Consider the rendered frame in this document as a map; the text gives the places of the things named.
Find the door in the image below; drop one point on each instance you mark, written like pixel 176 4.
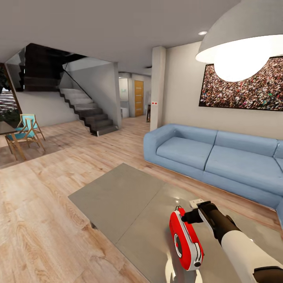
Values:
pixel 139 90

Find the stairs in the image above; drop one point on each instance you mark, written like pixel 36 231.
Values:
pixel 38 68

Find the room light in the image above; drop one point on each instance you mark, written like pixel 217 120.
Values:
pixel 247 19

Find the coffee table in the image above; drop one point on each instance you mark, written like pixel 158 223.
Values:
pixel 133 208

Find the breakfast table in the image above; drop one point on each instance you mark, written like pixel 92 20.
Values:
pixel 7 129

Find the radio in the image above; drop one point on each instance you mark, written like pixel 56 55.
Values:
pixel 186 242

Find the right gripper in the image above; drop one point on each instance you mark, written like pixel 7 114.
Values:
pixel 190 217

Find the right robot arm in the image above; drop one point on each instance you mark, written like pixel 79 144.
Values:
pixel 251 263

